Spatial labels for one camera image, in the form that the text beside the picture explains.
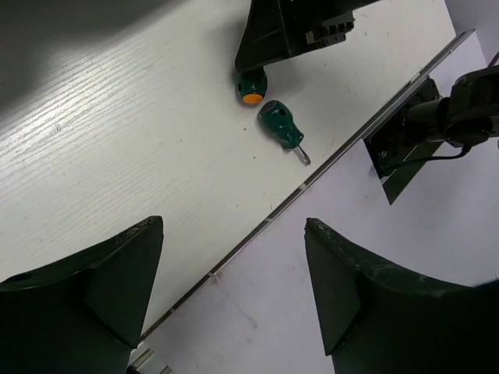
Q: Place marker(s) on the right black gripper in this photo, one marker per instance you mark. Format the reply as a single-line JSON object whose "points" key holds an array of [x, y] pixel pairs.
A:
{"points": [[275, 28]]}

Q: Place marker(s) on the green screwdriver dark cap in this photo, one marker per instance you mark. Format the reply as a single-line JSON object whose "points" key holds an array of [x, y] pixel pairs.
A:
{"points": [[278, 123]]}

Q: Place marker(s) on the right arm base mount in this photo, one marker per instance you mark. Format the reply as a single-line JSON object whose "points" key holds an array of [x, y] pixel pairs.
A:
{"points": [[394, 141]]}

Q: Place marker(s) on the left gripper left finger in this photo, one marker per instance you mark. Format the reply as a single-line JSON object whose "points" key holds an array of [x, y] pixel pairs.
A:
{"points": [[111, 282]]}

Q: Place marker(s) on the green screwdriver orange cap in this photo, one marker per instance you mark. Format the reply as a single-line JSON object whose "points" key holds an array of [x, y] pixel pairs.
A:
{"points": [[251, 86]]}

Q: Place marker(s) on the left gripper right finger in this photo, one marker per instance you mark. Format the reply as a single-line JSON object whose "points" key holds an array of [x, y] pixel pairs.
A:
{"points": [[361, 296]]}

